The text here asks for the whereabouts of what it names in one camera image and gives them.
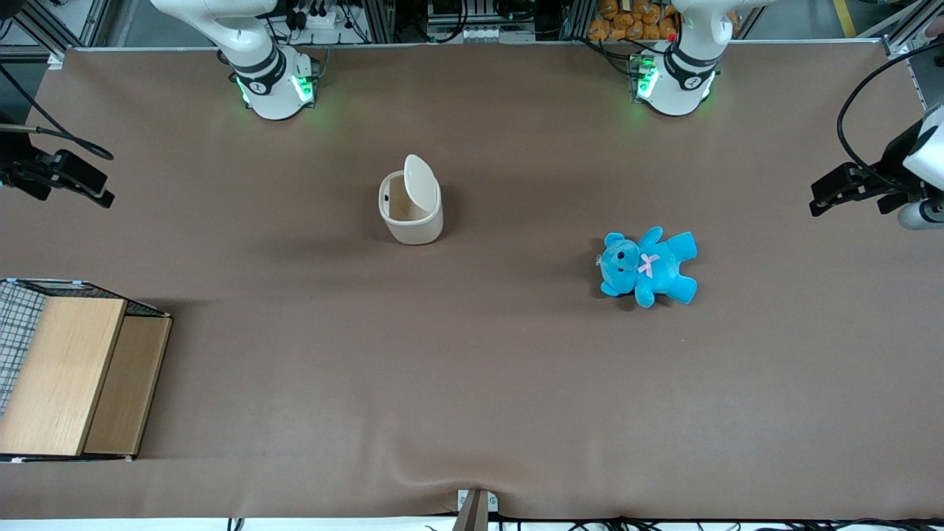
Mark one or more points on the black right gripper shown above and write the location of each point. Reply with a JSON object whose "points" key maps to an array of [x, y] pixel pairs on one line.
{"points": [[16, 175]]}

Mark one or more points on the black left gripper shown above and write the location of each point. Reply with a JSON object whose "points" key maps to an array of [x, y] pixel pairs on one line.
{"points": [[892, 161]]}

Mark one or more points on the cream plastic trash can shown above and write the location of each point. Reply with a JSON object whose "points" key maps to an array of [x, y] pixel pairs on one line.
{"points": [[413, 232]]}

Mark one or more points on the wooden two-tier rack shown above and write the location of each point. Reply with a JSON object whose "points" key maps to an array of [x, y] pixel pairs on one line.
{"points": [[66, 369]]}

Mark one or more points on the blue teddy bear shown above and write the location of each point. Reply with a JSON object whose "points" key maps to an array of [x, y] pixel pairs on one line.
{"points": [[649, 265]]}

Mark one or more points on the pile of orange plush toys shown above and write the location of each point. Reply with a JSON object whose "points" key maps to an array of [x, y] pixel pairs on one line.
{"points": [[634, 22]]}

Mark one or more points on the white power strip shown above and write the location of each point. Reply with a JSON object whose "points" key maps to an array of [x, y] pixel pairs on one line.
{"points": [[324, 21]]}

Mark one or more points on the brown table mat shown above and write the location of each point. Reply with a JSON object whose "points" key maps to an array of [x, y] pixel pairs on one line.
{"points": [[516, 369]]}

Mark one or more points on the white terminal strip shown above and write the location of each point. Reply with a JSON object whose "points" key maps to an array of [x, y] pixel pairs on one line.
{"points": [[494, 35]]}

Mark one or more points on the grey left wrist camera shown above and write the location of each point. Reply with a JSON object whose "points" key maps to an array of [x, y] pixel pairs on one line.
{"points": [[922, 215]]}

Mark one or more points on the aluminium frame profile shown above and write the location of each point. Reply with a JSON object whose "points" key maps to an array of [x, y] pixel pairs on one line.
{"points": [[66, 29], [911, 29]]}

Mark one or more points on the metal table bracket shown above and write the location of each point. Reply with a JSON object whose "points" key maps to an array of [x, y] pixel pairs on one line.
{"points": [[493, 503]]}

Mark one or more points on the brown post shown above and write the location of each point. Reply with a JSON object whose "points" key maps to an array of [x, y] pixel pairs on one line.
{"points": [[472, 518]]}

